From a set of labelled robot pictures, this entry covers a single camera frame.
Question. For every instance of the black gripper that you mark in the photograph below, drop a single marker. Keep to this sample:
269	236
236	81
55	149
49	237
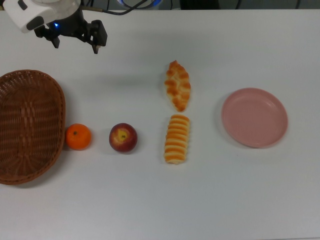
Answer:
70	23

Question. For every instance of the orange toy mandarin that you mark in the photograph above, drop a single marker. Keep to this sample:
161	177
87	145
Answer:
78	136

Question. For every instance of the red toy apple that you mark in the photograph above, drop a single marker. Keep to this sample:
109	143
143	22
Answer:
123	137

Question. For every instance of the braided toy bread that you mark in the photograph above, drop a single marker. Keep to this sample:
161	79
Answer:
178	86

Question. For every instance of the striped toy bread roll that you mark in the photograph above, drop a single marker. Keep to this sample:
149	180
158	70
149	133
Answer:
177	140

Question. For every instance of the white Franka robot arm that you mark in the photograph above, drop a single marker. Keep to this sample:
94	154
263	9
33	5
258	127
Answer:
50	7

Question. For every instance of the brown woven basket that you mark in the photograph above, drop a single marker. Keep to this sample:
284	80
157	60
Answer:
30	125

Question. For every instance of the pink plate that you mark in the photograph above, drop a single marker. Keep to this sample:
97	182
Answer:
255	117

